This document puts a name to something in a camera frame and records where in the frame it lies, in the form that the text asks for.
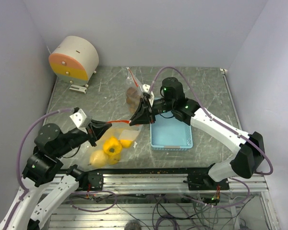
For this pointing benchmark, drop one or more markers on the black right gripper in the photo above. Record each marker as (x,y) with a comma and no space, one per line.
(140,117)

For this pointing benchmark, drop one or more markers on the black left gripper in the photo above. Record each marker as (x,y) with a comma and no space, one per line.
(94,129)

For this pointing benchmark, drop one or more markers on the yellow bell pepper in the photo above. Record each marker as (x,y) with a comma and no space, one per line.
(112,146)

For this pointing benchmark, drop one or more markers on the brown round fruit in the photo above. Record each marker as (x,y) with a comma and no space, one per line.
(132,92)

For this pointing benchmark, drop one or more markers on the yellow lemon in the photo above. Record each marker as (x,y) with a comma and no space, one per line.
(98,159)

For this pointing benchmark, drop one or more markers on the clear orange zip top bag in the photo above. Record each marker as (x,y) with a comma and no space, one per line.
(132,81)

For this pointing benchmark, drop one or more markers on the orange fruit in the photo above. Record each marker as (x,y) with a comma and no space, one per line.
(114,159)
(126,143)

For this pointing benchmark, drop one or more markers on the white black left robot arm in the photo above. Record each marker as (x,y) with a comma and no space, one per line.
(29,211)

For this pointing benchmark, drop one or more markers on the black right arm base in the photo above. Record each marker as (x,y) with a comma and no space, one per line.
(198,179)

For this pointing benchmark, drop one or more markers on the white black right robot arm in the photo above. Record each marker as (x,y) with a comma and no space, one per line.
(246,148)

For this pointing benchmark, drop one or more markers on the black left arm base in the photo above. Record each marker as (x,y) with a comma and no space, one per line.
(91,178)

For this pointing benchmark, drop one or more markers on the light blue plastic basket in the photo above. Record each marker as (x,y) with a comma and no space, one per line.
(168,133)

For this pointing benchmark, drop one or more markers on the cream cylindrical drawer box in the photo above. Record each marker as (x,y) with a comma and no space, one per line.
(74,61)

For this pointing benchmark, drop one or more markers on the white corner clip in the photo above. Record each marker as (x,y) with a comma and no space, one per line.
(224,71)

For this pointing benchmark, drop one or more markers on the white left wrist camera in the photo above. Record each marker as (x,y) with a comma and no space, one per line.
(81,119)

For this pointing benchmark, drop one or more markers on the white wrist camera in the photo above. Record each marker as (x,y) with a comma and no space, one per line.
(147,93)
(81,119)

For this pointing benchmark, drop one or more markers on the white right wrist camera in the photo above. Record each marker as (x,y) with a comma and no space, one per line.
(147,93)

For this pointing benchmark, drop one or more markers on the small white metal bracket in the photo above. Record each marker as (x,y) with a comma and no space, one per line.
(78,89)

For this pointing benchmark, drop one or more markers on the aluminium rail frame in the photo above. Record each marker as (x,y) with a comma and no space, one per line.
(164,202)

